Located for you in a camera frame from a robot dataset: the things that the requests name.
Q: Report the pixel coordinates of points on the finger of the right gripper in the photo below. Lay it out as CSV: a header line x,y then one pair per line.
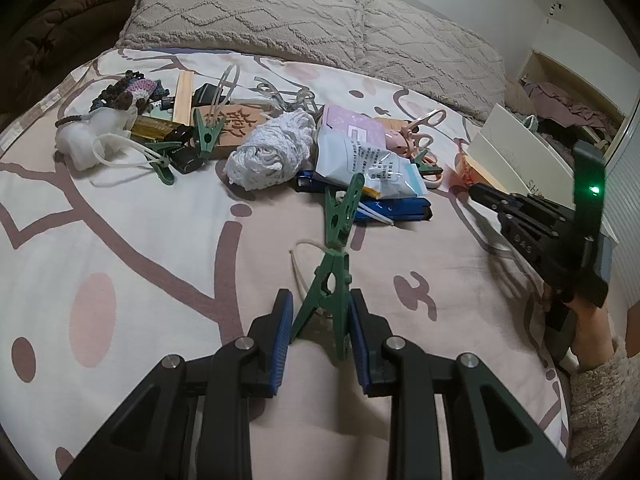
x,y
492,198

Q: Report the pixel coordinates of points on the red snack packet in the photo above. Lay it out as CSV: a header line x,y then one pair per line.
x,y
467,171

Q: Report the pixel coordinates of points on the dark brown blanket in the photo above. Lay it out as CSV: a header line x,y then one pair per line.
x,y
61,37

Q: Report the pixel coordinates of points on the carved wooden plaque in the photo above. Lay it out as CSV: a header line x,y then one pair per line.
x,y
239,122

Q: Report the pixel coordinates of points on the pink patterned bed sheet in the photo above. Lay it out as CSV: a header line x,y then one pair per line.
x,y
104,273

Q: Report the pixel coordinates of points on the white crumpled cloth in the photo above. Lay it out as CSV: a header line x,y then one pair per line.
x,y
273,153

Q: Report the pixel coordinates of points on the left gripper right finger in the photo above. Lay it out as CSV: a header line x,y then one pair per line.
x,y
490,435

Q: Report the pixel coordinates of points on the green clothespin left pile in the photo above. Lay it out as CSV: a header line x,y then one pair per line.
x,y
157,157

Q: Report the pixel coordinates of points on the pink small gadget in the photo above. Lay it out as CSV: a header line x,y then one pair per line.
x,y
396,142

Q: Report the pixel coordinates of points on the white blue plastic pouch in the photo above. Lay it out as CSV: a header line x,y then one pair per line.
x,y
386,175

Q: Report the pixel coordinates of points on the beige fuzzy sleeve forearm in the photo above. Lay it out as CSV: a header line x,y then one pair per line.
x,y
604,407

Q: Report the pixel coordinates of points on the gold black box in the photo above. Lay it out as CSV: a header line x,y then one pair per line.
x,y
156,129

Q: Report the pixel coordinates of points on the wardrobe with clothes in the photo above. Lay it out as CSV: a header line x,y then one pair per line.
x,y
580,88

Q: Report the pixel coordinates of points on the crochet multicolour pouch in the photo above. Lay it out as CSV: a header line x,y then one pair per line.
x,y
131,92

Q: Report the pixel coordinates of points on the green clothespin on scissors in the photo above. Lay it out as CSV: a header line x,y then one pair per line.
x,y
427,164

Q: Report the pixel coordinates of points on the beige handled scissors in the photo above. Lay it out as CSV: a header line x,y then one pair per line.
x,y
431,119

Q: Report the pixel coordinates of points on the white shoe box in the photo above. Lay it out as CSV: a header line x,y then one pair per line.
x,y
516,160

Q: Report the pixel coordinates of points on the light wooden stick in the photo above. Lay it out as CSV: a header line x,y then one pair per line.
x,y
181,112

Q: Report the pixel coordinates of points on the green clothespin on plaque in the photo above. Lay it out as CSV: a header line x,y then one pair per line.
x,y
206,137

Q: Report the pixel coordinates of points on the white plastic loop tie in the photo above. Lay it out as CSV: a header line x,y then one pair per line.
x,y
305,256

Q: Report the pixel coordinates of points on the right beige textured pillow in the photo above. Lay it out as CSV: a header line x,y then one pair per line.
x,y
434,56

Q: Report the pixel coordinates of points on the beige textured pillow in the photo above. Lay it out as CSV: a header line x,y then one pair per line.
x,y
434,56
326,32

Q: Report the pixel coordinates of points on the person's right hand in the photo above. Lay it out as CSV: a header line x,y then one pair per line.
x,y
593,344

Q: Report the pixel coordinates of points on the blue lighter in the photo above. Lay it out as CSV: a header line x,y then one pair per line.
x,y
370,210

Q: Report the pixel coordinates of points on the white fluffy plush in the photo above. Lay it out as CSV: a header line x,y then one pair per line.
x,y
88,140

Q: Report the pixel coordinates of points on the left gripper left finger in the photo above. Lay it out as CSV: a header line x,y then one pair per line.
x,y
189,419

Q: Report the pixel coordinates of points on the left beige textured pillow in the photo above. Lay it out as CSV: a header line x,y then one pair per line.
x,y
326,32

